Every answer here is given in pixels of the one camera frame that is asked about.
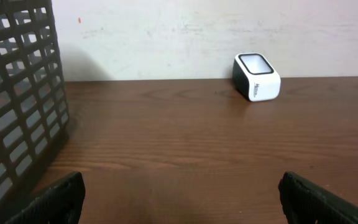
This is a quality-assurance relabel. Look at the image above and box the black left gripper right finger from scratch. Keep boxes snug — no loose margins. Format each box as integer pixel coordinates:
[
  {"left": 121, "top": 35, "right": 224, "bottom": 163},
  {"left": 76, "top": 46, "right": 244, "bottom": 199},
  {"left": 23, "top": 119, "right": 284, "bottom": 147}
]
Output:
[{"left": 278, "top": 171, "right": 358, "bottom": 224}]

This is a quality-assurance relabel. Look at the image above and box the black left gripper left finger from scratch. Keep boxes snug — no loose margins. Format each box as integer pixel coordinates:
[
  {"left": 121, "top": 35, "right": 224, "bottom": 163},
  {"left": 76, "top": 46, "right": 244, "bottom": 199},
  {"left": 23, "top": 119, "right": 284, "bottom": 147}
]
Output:
[{"left": 5, "top": 172, "right": 86, "bottom": 224}]

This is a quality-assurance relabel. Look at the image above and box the white barcode scanner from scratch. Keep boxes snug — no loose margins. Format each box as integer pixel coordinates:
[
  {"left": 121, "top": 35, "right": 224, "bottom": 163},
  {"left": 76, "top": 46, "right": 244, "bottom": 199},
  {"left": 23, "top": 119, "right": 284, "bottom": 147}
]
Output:
[{"left": 232, "top": 53, "right": 281, "bottom": 102}]

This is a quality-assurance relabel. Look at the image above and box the dark grey plastic basket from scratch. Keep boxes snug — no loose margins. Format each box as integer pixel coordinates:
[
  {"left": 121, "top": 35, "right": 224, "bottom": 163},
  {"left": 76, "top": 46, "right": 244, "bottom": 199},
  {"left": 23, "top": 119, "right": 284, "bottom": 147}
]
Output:
[{"left": 0, "top": 0, "right": 70, "bottom": 210}]

